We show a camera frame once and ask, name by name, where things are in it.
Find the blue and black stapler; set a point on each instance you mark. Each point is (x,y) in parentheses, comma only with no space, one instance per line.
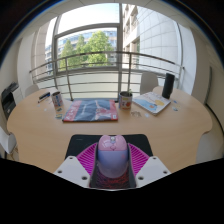
(44,96)

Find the red and dark magazine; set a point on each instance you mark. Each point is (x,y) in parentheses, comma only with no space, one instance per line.
(90,110)

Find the black printer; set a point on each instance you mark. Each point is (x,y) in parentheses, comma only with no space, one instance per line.
(8,101)

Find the printed mug with plant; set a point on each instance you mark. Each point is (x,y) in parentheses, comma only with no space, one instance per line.
(125,100)

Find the black cylindrical speaker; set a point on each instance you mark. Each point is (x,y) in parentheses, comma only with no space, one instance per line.
(168,85)

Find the metal balcony railing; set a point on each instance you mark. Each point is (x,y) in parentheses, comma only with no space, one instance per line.
(100,53)

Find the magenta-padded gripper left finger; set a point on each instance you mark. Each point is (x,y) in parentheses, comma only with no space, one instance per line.
(70,170)

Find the pink and lilac computer mouse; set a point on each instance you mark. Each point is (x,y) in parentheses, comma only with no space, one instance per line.
(112,156)

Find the printed tin can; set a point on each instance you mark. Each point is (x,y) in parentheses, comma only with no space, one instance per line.
(57,100)

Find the dark mouse pad, red-blue print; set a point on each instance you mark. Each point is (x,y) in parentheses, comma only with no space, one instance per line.
(80,143)

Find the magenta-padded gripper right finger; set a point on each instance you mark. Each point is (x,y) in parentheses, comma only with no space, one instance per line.
(153,170)

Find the illustrated light blue book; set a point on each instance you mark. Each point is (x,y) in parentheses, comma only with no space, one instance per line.
(151,103)

